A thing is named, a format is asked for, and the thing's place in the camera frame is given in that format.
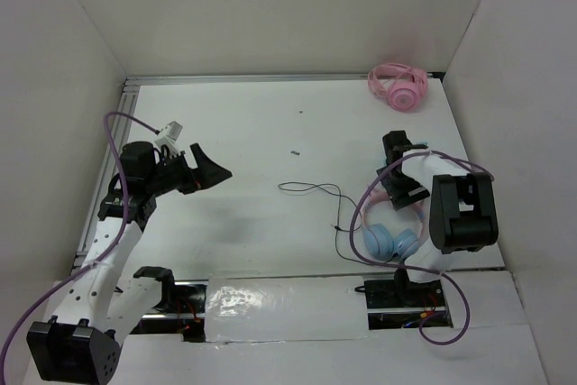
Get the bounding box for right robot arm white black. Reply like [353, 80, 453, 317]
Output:
[364, 131, 499, 307]

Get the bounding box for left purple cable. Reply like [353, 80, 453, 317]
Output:
[0, 111, 160, 359]

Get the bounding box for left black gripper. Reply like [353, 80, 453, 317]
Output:
[146, 142, 232, 197]

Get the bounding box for blue pink cat-ear headphones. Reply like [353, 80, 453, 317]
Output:
[361, 188, 426, 261]

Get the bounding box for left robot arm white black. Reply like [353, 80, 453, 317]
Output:
[26, 141, 233, 384]

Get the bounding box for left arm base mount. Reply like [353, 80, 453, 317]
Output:
[131, 280, 208, 343]

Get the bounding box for white sheet over base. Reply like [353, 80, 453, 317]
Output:
[205, 276, 369, 343]

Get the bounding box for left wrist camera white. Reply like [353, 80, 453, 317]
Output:
[154, 121, 183, 153]

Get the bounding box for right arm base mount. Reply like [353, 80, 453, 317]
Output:
[354, 279, 452, 331]

